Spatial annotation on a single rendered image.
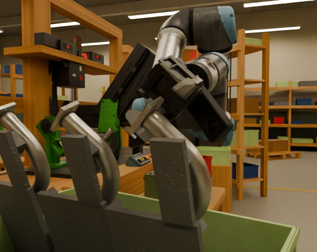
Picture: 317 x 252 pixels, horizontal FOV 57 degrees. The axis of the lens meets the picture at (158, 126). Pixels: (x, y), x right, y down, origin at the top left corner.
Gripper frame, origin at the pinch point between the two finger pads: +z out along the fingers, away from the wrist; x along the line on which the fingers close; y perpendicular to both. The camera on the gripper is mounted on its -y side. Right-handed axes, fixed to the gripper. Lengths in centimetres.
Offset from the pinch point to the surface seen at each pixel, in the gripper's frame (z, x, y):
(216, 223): -19.2, -21.6, -22.6
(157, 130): 1.7, 0.5, -1.1
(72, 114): -1.0, -10.7, 12.0
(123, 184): -61, -78, 2
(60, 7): -117, -63, 109
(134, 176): -73, -81, 2
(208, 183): 0.9, -0.7, -10.9
